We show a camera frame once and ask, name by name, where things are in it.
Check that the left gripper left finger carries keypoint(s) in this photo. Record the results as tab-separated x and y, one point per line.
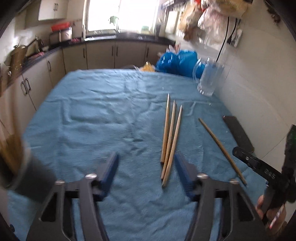
55	219

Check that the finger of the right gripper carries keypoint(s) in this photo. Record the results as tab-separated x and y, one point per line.
260	167

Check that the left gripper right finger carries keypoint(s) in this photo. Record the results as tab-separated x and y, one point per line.
238	218

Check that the wooden chopstick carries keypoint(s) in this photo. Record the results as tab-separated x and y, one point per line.
224	151
12	152

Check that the black utensil holder cup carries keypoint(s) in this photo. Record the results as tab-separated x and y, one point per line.
33	180

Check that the lower kitchen cabinets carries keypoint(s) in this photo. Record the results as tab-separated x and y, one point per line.
28	101

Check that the person right hand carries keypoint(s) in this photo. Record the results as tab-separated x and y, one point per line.
276	217

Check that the black smartphone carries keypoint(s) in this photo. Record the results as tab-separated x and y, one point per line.
238	133

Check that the clear glass beer mug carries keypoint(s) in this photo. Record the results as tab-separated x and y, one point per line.
207	73

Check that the blue towel table cloth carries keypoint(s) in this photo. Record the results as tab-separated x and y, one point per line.
92	113

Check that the blue plastic bag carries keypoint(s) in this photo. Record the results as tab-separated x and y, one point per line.
182	64

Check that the yellow bag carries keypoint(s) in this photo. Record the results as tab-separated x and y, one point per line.
148	67

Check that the hanging plastic bags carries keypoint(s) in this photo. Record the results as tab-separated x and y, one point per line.
209	20

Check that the black countertop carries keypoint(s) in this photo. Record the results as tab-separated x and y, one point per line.
92	39

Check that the steel rice cooker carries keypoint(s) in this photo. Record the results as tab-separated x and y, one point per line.
60	36

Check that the red basin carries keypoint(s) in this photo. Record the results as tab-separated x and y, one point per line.
60	26

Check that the window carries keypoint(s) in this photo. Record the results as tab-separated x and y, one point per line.
123	16

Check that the black camera box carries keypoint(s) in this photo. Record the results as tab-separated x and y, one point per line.
290	149

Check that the upper wall cabinets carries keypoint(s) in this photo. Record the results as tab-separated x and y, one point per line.
53	10

